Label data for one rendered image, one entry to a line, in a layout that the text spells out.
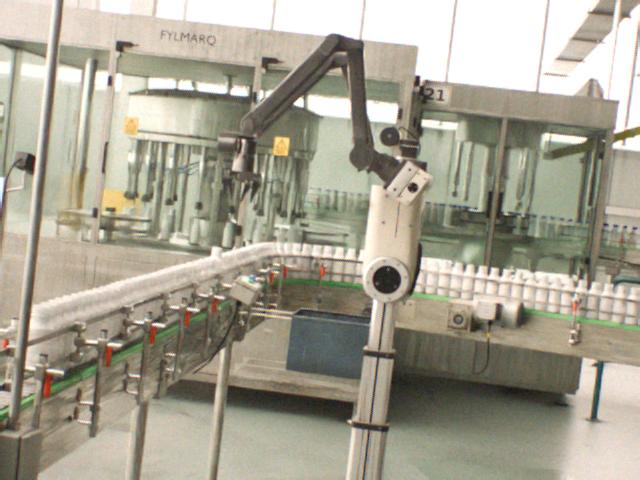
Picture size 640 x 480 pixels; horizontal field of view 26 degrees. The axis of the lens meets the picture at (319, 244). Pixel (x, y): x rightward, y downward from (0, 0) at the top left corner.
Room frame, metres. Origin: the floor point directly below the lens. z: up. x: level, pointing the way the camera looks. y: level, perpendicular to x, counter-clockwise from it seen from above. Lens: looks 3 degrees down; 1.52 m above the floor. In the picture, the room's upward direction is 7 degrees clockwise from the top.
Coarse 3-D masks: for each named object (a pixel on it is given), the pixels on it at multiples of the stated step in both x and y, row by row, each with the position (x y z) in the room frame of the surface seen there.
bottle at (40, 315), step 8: (40, 312) 2.87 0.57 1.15; (48, 312) 2.88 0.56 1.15; (32, 320) 2.88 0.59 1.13; (40, 320) 2.87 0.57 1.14; (48, 320) 2.88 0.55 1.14; (32, 328) 2.86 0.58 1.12; (40, 328) 2.86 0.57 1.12; (48, 328) 2.87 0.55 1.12; (32, 336) 2.86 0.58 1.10; (40, 336) 2.86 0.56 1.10; (40, 344) 2.86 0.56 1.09; (48, 344) 2.87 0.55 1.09; (32, 352) 2.86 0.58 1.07; (40, 352) 2.86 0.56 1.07; (48, 352) 2.88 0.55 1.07; (32, 360) 2.86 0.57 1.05; (48, 360) 2.88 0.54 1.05; (32, 384) 2.86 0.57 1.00
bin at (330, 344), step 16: (304, 320) 5.31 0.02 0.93; (320, 320) 5.30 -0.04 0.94; (336, 320) 5.30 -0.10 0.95; (352, 320) 5.60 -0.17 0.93; (368, 320) 5.59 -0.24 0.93; (304, 336) 5.31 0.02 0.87; (320, 336) 5.31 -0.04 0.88; (336, 336) 5.30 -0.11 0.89; (352, 336) 5.29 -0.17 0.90; (368, 336) 5.29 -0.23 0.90; (288, 352) 5.32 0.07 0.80; (304, 352) 5.31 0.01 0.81; (320, 352) 5.30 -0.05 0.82; (336, 352) 5.30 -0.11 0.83; (352, 352) 5.29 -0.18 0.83; (272, 368) 5.37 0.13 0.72; (288, 368) 5.32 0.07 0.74; (304, 368) 5.31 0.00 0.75; (320, 368) 5.30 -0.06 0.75; (336, 368) 5.30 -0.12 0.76; (352, 368) 5.29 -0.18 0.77
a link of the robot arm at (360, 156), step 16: (336, 48) 4.42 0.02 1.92; (352, 48) 4.42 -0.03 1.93; (352, 64) 4.43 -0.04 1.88; (352, 80) 4.43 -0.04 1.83; (352, 96) 4.43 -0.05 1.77; (352, 112) 4.43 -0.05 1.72; (352, 128) 4.43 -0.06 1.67; (368, 128) 4.44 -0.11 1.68; (352, 160) 4.40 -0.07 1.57; (368, 160) 4.39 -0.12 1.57
